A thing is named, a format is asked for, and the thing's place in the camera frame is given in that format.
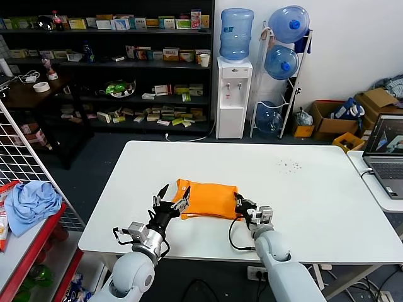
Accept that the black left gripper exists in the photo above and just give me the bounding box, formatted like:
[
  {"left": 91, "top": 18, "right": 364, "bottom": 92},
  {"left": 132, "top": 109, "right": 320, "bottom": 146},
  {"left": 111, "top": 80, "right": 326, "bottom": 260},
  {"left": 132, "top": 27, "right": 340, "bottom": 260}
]
[{"left": 147, "top": 184, "right": 192, "bottom": 236}]

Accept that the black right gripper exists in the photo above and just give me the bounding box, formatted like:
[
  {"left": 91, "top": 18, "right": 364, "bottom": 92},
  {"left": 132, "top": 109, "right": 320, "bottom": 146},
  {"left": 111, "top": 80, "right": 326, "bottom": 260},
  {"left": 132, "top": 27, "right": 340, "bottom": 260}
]
[{"left": 233, "top": 193, "right": 258, "bottom": 221}]

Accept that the orange t-shirt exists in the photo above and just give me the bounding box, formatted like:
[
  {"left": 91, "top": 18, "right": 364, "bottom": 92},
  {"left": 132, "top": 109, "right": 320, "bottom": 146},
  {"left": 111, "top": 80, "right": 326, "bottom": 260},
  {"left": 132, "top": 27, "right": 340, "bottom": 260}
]
[{"left": 172, "top": 178, "right": 245, "bottom": 221}]

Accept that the pile of clothes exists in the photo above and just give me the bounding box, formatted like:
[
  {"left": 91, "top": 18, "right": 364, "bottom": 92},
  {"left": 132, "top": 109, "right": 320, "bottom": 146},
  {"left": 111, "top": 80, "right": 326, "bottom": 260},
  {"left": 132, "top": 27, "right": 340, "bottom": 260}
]
[{"left": 373, "top": 74, "right": 403, "bottom": 98}]

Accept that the white power strip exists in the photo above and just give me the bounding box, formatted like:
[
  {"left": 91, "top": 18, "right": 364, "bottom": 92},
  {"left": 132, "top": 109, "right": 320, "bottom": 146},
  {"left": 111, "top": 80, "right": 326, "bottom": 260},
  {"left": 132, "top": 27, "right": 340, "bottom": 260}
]
[{"left": 247, "top": 266, "right": 269, "bottom": 281}]

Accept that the blue water jug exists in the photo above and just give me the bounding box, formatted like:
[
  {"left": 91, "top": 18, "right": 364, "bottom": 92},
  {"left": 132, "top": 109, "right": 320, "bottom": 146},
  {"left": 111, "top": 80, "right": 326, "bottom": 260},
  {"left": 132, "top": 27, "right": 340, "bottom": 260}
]
[
  {"left": 219, "top": 8, "right": 255, "bottom": 62},
  {"left": 268, "top": 5, "right": 310, "bottom": 44},
  {"left": 264, "top": 45, "right": 300, "bottom": 81},
  {"left": 254, "top": 100, "right": 284, "bottom": 132}
]

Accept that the small yellow cardboard box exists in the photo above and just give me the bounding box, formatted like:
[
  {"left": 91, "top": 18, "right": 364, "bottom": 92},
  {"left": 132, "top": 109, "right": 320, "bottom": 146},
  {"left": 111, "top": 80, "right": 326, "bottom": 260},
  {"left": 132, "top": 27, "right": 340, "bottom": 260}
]
[{"left": 291, "top": 124, "right": 315, "bottom": 138}]

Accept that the white water dispenser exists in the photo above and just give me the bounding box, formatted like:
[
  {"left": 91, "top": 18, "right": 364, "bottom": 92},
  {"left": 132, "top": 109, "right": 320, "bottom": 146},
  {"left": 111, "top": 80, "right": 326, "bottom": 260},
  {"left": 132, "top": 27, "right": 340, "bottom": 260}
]
[{"left": 215, "top": 56, "right": 254, "bottom": 140}]

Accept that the clear plastic bag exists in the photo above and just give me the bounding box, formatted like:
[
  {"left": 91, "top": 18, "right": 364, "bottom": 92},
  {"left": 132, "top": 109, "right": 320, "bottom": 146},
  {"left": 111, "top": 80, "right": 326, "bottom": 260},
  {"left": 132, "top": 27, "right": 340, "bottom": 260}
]
[{"left": 294, "top": 108, "right": 314, "bottom": 126}]

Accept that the white jug rack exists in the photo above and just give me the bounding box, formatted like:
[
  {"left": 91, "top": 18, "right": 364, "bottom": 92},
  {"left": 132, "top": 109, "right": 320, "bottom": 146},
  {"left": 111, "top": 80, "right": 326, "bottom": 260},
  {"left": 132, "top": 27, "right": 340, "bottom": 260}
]
[{"left": 249, "top": 20, "right": 314, "bottom": 140}]

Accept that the large cardboard box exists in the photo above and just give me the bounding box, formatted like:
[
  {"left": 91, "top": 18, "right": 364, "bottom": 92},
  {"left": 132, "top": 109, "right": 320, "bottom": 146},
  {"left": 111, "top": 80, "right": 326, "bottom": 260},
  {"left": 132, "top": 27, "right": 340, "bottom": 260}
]
[{"left": 311, "top": 100, "right": 360, "bottom": 141}]

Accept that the green white bowl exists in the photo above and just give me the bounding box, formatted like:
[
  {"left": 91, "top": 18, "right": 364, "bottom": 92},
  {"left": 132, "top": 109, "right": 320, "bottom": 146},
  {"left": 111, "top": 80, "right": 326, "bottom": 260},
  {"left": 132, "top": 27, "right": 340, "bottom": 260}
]
[{"left": 99, "top": 79, "right": 137, "bottom": 99}]

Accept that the blue white packet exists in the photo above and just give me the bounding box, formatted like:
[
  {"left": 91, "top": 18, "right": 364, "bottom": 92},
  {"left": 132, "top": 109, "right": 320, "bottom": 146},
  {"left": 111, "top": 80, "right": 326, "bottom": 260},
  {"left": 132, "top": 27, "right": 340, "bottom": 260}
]
[{"left": 64, "top": 272, "right": 94, "bottom": 302}]

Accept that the black shelving unit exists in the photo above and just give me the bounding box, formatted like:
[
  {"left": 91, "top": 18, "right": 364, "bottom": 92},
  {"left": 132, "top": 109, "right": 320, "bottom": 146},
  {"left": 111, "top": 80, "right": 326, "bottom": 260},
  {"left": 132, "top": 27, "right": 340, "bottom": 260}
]
[{"left": 0, "top": 0, "right": 215, "bottom": 137}]

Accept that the blue bag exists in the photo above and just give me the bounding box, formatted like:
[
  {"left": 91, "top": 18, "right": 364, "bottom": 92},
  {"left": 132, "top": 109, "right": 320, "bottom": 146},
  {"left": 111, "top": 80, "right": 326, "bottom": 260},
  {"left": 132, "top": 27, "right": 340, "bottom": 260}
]
[{"left": 333, "top": 97, "right": 366, "bottom": 121}]

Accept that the light blue cloth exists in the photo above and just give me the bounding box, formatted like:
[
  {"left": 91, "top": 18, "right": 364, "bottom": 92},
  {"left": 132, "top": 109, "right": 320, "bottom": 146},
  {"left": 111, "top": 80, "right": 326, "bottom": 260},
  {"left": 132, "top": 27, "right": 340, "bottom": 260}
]
[{"left": 4, "top": 181, "right": 64, "bottom": 238}]

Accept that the orange white medicine box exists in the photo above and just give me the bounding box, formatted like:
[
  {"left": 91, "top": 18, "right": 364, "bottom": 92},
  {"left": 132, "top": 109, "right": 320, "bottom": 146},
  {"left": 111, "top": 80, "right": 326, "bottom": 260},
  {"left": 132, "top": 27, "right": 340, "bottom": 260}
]
[{"left": 162, "top": 47, "right": 181, "bottom": 62}]

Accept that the grey laptop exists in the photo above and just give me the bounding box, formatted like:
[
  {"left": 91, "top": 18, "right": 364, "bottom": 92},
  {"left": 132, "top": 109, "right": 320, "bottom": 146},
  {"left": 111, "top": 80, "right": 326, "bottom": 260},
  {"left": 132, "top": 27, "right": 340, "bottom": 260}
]
[{"left": 362, "top": 113, "right": 403, "bottom": 201}]

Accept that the red brown carton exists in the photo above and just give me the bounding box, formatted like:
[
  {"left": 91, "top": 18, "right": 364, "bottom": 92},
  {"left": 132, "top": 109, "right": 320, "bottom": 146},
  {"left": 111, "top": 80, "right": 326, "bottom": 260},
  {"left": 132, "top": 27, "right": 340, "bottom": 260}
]
[{"left": 19, "top": 123, "right": 48, "bottom": 149}]

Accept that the dark wooden table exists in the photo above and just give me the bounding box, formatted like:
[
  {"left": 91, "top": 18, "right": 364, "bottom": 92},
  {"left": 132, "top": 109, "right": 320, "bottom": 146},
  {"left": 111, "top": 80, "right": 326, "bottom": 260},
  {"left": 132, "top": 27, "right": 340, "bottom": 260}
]
[{"left": 0, "top": 72, "right": 95, "bottom": 171}]

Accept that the green bottle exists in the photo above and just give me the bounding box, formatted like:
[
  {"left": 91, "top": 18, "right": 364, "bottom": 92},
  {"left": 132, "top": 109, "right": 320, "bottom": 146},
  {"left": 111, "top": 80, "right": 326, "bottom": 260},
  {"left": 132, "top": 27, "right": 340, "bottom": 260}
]
[{"left": 18, "top": 263, "right": 55, "bottom": 302}]

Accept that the blue drink bottle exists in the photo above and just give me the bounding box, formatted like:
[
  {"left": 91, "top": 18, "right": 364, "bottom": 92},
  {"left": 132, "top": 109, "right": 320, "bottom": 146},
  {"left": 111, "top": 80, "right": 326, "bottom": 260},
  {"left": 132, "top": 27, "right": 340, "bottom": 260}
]
[{"left": 82, "top": 40, "right": 95, "bottom": 64}]

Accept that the red white snack bag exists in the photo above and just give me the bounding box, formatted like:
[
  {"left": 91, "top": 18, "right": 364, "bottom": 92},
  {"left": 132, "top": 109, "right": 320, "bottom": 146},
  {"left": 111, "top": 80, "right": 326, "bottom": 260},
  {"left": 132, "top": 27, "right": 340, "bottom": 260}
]
[{"left": 0, "top": 181, "right": 23, "bottom": 253}]

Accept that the tan open cardboard box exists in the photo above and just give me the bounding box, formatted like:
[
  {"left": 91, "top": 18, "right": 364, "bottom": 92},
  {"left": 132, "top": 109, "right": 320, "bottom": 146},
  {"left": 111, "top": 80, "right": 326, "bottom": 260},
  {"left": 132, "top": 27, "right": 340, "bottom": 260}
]
[{"left": 354, "top": 87, "right": 399, "bottom": 110}]

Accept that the beige cloth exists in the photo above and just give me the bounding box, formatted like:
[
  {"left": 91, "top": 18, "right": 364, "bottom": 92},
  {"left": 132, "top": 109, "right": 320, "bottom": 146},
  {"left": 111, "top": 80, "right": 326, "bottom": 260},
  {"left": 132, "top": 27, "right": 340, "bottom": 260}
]
[{"left": 259, "top": 26, "right": 277, "bottom": 44}]

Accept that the dark blue cloth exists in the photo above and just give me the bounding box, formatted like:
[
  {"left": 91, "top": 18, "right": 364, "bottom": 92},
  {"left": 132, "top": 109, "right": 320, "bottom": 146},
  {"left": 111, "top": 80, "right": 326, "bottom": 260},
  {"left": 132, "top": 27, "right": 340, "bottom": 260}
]
[{"left": 294, "top": 28, "right": 314, "bottom": 55}]

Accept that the pink drink bottle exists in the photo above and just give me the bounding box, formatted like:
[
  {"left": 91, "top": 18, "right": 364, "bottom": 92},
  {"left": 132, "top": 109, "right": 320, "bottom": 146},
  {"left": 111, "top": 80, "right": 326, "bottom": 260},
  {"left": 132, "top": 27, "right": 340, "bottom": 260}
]
[{"left": 40, "top": 52, "right": 59, "bottom": 81}]

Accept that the pink standing box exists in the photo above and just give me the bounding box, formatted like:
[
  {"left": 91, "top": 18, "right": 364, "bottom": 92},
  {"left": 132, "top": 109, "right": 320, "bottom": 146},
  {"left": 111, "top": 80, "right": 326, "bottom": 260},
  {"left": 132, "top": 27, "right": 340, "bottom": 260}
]
[{"left": 190, "top": 9, "right": 203, "bottom": 30}]

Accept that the blue white medicine box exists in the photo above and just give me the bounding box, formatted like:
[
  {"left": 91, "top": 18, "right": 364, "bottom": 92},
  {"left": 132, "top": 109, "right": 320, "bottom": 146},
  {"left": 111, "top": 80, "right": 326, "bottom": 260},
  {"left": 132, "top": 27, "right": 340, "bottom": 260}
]
[{"left": 111, "top": 17, "right": 131, "bottom": 31}]

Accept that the cola bottle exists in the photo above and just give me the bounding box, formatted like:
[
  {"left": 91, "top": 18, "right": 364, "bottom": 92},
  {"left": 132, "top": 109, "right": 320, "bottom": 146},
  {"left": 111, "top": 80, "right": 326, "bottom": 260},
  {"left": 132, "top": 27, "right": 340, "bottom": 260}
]
[{"left": 52, "top": 10, "right": 64, "bottom": 31}]

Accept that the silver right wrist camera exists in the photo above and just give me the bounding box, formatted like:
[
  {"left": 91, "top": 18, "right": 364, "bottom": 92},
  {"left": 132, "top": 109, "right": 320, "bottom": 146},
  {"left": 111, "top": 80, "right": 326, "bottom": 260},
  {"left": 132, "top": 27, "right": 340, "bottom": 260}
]
[{"left": 251, "top": 205, "right": 275, "bottom": 227}]

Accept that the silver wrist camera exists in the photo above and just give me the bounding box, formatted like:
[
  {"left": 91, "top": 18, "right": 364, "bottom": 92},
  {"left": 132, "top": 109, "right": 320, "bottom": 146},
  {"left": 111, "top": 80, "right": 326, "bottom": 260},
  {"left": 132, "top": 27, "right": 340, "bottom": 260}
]
[
  {"left": 127, "top": 221, "right": 146, "bottom": 243},
  {"left": 251, "top": 205, "right": 275, "bottom": 227}
]

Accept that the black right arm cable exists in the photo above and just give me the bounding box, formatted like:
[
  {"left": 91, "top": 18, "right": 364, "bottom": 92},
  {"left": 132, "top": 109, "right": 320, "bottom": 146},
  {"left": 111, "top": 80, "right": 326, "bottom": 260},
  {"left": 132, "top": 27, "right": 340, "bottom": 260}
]
[{"left": 228, "top": 216, "right": 256, "bottom": 252}]

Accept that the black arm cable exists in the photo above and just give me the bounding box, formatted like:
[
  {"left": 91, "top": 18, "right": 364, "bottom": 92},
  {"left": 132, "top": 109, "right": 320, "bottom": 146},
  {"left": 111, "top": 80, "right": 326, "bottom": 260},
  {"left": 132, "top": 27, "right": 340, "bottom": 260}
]
[
  {"left": 112, "top": 226, "right": 133, "bottom": 247},
  {"left": 228, "top": 216, "right": 256, "bottom": 252}
]

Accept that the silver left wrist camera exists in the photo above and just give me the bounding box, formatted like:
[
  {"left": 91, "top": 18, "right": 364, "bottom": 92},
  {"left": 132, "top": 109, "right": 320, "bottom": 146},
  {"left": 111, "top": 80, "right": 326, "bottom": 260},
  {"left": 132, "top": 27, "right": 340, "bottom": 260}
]
[{"left": 127, "top": 221, "right": 146, "bottom": 243}]

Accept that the white floor cable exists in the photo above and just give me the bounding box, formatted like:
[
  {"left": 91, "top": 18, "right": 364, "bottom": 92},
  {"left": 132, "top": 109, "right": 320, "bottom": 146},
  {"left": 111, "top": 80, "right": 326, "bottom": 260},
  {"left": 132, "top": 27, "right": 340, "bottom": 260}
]
[{"left": 164, "top": 118, "right": 217, "bottom": 143}]

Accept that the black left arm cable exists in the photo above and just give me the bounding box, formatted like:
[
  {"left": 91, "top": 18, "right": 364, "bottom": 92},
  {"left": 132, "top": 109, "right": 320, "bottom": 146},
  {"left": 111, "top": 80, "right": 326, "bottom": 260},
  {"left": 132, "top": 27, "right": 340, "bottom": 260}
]
[{"left": 112, "top": 226, "right": 133, "bottom": 247}]

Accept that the black floor cable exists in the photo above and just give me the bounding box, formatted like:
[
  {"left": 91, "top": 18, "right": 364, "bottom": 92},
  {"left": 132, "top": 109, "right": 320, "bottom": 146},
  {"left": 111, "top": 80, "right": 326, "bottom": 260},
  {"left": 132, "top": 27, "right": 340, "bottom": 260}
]
[{"left": 183, "top": 278, "right": 220, "bottom": 302}]

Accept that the white wire grid panel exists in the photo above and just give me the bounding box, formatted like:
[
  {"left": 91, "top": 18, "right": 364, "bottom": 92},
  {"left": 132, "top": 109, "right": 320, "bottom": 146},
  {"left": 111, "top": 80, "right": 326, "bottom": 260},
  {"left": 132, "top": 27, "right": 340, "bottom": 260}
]
[{"left": 0, "top": 99, "right": 86, "bottom": 230}]

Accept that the white charger with cable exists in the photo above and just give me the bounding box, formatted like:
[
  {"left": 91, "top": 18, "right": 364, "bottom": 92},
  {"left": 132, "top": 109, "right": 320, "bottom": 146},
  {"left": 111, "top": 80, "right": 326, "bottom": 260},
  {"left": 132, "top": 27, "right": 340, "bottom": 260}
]
[{"left": 18, "top": 70, "right": 41, "bottom": 84}]

